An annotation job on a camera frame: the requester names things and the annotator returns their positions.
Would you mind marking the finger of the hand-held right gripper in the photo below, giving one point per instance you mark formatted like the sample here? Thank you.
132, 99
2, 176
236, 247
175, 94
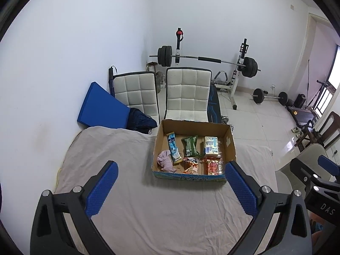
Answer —
300, 168
328, 164

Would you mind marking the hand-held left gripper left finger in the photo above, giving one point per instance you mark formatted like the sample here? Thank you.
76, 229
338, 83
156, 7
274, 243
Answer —
103, 188

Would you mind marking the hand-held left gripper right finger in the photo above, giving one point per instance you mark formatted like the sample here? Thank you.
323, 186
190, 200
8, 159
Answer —
241, 188

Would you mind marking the red snack packet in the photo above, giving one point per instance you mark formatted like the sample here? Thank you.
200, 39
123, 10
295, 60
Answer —
213, 167

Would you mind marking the cardboard box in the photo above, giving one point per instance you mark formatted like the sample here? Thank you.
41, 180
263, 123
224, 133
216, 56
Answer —
191, 178

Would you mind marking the white green tissue pack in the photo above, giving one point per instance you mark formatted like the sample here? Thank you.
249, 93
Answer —
211, 146

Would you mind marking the orange panda snack packet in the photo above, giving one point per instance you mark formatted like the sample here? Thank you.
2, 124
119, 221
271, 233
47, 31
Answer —
191, 166

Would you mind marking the green snack packet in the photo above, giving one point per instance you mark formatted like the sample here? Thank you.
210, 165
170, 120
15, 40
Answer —
191, 146

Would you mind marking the lilac cloth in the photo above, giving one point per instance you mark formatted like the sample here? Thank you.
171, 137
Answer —
166, 162

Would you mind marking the long blue snack packet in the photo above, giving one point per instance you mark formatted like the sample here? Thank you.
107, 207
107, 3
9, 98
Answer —
174, 148

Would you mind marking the person's right forearm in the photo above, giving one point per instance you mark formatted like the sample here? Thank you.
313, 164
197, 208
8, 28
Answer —
318, 231

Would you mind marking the grey shell chair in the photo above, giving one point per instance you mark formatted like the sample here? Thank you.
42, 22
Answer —
285, 172

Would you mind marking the pair of light shoes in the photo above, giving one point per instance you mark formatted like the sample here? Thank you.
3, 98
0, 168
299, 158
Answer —
297, 132

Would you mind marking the brown wooden chair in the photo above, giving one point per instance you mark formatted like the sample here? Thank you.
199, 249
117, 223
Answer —
330, 127

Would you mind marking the black treadmill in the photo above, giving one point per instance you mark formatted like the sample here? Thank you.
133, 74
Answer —
302, 114

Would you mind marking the grey table cloth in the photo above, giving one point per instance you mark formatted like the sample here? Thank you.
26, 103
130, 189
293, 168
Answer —
159, 212

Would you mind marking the black speaker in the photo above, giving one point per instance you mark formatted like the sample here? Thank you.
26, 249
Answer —
300, 101

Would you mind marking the chrome dumbbell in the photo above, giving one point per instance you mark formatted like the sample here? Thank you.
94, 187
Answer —
224, 119

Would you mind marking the dark blue jacket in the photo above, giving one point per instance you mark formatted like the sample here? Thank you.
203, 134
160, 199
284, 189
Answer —
140, 122

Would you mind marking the short barbell with black plates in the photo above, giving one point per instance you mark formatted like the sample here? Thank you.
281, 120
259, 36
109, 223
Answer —
271, 97

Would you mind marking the blue foam mat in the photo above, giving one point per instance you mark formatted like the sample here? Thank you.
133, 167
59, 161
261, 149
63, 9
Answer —
101, 106

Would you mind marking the thin black pole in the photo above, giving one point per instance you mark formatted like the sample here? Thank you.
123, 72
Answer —
308, 82

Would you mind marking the window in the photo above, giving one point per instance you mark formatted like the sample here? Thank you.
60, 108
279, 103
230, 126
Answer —
333, 79

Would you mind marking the black blue weight bench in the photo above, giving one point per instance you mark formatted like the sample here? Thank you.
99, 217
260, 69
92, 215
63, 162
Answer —
213, 106

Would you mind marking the white padded chair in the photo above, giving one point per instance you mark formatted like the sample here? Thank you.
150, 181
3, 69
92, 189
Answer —
187, 93
136, 93

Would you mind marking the white barbell rack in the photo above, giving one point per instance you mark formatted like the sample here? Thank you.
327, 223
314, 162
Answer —
237, 85

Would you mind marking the black blue rod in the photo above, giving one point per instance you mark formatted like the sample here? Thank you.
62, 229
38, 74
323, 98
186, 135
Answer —
111, 82

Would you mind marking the grey exercise machine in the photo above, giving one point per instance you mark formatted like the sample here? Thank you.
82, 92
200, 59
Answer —
221, 81

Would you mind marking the brown small stand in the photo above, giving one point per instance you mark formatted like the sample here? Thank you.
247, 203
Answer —
152, 66

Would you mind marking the long barbell with black plates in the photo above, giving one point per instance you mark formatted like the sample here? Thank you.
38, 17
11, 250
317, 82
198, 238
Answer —
209, 59

